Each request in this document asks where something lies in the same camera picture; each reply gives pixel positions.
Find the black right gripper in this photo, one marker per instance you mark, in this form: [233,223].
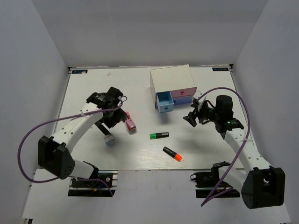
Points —
[191,118]

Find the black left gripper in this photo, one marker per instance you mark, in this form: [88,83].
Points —
[119,115]

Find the clear jar of paper clips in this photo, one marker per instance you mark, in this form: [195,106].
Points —
[109,140]

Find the light blue small drawer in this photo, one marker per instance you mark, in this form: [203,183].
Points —
[164,102]

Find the white mini drawer cabinet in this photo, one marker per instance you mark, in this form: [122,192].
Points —
[170,78]

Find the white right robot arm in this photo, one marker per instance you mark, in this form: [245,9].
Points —
[261,185]

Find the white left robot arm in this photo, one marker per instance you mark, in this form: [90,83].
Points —
[54,152]

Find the blue wide bottom drawer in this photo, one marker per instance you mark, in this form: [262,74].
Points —
[180,100]

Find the pink small drawer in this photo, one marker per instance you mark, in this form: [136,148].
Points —
[183,92]

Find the pink tube of erasers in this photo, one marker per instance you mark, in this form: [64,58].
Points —
[131,126]

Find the green highlighter marker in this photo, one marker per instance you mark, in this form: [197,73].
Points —
[158,135]

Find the orange highlighter marker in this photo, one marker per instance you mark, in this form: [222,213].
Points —
[172,154]

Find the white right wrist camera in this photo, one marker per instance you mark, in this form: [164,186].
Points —
[201,97]

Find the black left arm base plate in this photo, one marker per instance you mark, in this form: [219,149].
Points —
[104,186]

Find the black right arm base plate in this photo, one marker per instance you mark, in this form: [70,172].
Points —
[204,183]

